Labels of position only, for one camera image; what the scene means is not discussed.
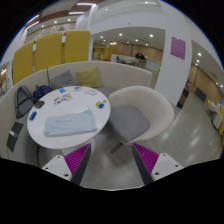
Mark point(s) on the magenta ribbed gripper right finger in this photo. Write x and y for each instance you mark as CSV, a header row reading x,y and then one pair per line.
x,y
153,166

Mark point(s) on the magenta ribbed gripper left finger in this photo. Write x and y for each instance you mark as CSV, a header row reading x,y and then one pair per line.
x,y
72,166

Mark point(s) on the light blue towel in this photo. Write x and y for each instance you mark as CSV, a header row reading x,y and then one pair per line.
x,y
70,124

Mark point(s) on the grey seat cushion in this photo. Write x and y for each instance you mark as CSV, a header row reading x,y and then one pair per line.
x,y
128,122

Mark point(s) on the white tub armchair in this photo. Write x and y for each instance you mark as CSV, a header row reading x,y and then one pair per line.
x,y
154,106

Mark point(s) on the yellow blue toy block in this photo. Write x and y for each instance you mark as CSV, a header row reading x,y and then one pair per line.
x,y
100,105

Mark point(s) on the round white table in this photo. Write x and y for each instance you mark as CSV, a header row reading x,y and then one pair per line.
x,y
80,102

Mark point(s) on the colourful card pile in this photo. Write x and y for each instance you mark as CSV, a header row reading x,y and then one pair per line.
x,y
64,98

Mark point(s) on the blue small object on table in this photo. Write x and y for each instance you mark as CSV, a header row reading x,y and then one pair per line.
x,y
33,115

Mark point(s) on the black phone on table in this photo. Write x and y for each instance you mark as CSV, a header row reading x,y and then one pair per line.
x,y
39,104

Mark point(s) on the black tablet on sofa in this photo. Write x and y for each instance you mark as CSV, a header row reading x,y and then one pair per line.
x,y
14,137

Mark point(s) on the white box on table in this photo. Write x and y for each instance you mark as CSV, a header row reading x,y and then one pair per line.
x,y
91,92

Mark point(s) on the blue white small packet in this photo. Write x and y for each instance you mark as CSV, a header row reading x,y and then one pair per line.
x,y
62,90

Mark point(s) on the dark blue bag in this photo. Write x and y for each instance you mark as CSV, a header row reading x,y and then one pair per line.
x,y
41,91

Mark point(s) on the grey throw pillow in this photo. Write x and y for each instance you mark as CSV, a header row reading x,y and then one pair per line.
x,y
61,80

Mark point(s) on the yellow-green throw pillow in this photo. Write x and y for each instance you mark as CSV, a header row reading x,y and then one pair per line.
x,y
89,77

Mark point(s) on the left yellow acoustic panel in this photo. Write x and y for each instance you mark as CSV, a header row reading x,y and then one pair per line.
x,y
23,62

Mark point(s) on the yellow acoustic panel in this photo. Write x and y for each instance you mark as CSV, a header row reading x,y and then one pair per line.
x,y
23,62
76,46
48,51

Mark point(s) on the middle yellow acoustic panel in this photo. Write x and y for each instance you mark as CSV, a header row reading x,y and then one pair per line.
x,y
48,51

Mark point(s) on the right yellow acoustic panel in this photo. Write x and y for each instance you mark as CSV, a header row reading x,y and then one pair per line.
x,y
76,46

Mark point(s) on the purple wall poster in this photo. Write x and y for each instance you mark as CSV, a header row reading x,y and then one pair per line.
x,y
178,48

